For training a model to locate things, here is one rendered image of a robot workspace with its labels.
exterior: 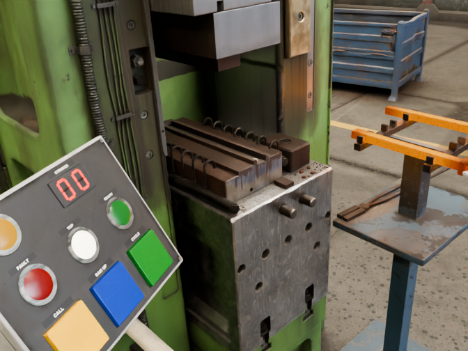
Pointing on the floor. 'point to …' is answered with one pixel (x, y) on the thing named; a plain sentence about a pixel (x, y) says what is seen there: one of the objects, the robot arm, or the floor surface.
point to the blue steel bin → (379, 47)
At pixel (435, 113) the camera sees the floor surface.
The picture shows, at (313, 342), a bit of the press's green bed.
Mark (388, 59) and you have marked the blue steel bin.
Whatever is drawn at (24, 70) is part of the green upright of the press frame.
